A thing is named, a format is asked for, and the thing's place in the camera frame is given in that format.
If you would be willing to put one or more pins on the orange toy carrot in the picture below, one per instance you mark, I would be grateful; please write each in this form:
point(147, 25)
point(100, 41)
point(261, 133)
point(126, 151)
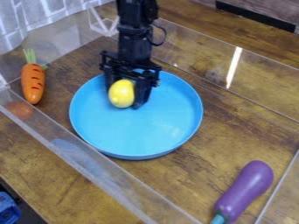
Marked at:
point(32, 78)

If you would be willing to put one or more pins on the clear acrylic barrier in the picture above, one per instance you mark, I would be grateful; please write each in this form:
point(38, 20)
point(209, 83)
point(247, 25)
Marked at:
point(242, 65)

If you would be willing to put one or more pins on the blue round tray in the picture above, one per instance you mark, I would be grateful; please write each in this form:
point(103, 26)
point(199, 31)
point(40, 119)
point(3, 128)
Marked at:
point(142, 133)

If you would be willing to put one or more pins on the purple toy eggplant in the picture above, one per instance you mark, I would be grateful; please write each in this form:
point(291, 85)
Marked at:
point(250, 185)

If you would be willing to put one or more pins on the white patterned curtain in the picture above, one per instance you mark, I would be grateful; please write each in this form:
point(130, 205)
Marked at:
point(24, 15)

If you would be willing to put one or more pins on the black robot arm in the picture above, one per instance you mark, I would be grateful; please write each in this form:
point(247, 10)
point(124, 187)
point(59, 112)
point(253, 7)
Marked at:
point(131, 62)

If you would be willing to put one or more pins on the blue object at corner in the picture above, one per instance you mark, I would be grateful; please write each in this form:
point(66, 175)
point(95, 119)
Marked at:
point(10, 210)

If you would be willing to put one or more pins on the yellow toy lemon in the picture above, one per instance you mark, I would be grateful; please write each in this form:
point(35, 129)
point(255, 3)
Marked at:
point(122, 93)

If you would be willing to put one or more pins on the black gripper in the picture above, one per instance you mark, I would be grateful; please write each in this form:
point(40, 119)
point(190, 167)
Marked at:
point(143, 72)

